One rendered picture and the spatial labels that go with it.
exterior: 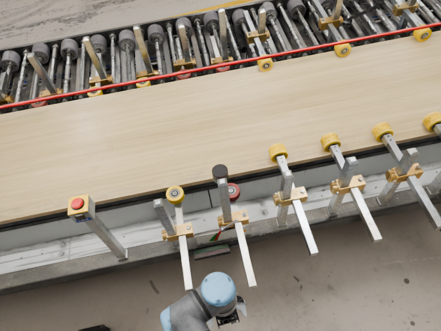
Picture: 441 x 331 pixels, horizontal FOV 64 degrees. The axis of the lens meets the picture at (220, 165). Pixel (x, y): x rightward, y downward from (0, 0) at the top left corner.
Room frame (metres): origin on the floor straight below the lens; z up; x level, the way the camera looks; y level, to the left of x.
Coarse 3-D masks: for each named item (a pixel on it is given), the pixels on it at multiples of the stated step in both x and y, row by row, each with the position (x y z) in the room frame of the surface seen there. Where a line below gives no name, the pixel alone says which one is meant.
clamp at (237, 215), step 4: (232, 212) 0.70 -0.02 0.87; (236, 212) 0.70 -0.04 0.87; (240, 212) 0.69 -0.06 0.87; (220, 216) 0.69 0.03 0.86; (232, 216) 0.68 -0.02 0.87; (236, 216) 0.68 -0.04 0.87; (240, 216) 0.67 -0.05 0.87; (220, 220) 0.67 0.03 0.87; (232, 220) 0.66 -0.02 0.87; (240, 220) 0.66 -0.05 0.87; (244, 220) 0.65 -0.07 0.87; (248, 220) 0.66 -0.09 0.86; (220, 224) 0.65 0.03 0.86; (224, 224) 0.65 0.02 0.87; (244, 224) 0.65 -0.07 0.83
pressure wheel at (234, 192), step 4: (228, 184) 0.82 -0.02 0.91; (232, 184) 0.82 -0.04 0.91; (228, 188) 0.80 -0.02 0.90; (232, 188) 0.80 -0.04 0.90; (236, 188) 0.79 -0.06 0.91; (232, 192) 0.78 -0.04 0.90; (236, 192) 0.77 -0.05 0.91; (232, 196) 0.76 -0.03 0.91; (236, 196) 0.76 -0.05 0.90; (232, 200) 0.75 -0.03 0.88
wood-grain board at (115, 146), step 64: (320, 64) 1.52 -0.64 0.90; (384, 64) 1.45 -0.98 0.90; (0, 128) 1.38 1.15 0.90; (64, 128) 1.31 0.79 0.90; (128, 128) 1.25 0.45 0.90; (192, 128) 1.19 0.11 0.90; (256, 128) 1.13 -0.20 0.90; (320, 128) 1.07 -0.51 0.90; (0, 192) 0.96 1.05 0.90; (64, 192) 0.91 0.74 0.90; (128, 192) 0.86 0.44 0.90
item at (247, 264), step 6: (234, 204) 0.74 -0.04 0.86; (234, 210) 0.71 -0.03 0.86; (240, 222) 0.65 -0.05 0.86; (240, 228) 0.62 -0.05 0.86; (240, 234) 0.59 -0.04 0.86; (240, 240) 0.57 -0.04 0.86; (240, 246) 0.54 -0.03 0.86; (246, 246) 0.54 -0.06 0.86; (246, 252) 0.51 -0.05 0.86; (246, 258) 0.49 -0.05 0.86; (246, 264) 0.46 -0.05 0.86; (246, 270) 0.44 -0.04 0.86; (252, 270) 0.44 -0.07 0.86; (252, 276) 0.41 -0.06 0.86; (252, 282) 0.39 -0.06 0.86
